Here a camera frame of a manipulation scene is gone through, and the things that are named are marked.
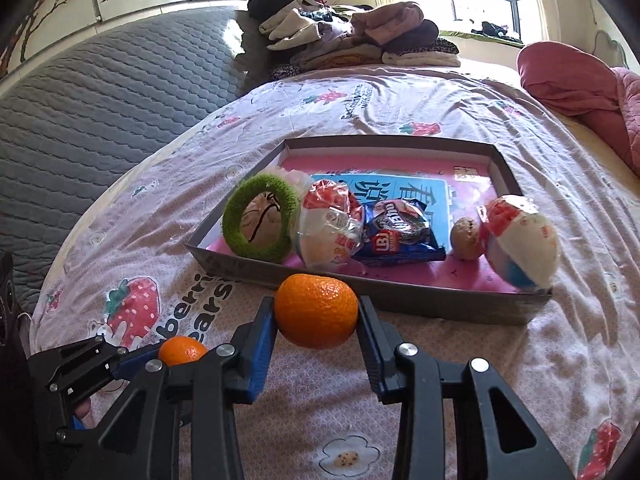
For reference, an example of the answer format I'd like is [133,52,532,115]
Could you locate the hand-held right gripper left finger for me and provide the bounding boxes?
[92,296,278,480]

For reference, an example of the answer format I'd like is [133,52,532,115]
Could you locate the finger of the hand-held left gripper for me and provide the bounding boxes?
[27,336,163,403]
[165,362,226,426]

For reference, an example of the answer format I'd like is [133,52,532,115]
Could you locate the pink quilt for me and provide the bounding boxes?
[516,41,640,176]

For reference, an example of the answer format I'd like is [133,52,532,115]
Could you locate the grey shallow cardboard box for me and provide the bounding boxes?
[185,135,553,326]

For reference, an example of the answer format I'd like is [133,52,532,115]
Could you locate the blue cookie packet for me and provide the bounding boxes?
[350,197,447,263]

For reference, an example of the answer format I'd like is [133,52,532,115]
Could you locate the red white egg-shaped toy pack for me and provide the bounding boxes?
[477,195,559,293]
[295,178,365,269]

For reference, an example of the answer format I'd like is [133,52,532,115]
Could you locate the person's left hand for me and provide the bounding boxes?
[75,395,96,428]

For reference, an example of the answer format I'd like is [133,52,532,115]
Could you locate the pile of folded clothes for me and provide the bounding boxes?
[232,0,462,81]

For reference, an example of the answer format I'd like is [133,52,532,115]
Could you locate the orange tangerine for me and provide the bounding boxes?
[274,274,360,351]
[158,336,207,367]

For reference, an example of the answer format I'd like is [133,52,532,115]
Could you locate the green windowsill cushion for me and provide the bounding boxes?
[440,27,526,50]

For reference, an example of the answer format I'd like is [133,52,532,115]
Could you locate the dark clothes on windowsill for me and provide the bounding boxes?
[470,20,521,43]

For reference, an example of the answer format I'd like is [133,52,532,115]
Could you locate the pink and blue book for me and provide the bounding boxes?
[200,155,551,293]

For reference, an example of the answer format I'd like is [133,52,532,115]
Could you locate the beige mattress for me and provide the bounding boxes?
[460,57,640,221]

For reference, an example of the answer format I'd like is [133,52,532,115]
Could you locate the grey quilted headboard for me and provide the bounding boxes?
[0,5,256,291]

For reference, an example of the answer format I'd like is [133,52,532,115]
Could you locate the green fuzzy scrunchie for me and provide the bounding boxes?
[221,173,301,264]

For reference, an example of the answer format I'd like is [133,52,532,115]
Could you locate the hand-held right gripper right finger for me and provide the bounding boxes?
[356,295,576,480]

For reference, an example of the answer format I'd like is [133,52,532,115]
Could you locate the heart-shaped chair back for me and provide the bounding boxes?
[592,30,631,68]

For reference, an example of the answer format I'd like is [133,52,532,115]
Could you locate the brown walnut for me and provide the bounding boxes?
[450,216,486,262]

